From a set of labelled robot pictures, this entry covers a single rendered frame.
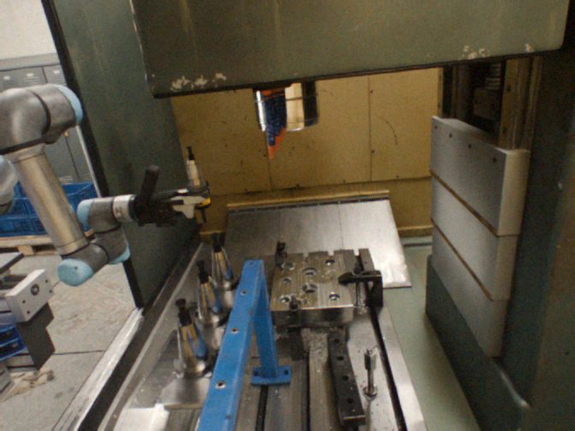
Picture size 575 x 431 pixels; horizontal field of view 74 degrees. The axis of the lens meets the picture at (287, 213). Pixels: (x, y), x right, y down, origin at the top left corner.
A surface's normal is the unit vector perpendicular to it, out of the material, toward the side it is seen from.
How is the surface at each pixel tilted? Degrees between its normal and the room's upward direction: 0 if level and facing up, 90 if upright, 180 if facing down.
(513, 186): 90
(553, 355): 90
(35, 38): 90
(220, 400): 0
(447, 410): 0
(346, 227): 24
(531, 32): 90
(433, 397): 0
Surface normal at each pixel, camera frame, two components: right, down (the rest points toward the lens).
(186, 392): -0.11, -0.92
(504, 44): -0.04, 0.39
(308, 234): -0.11, -0.68
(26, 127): 0.84, -0.05
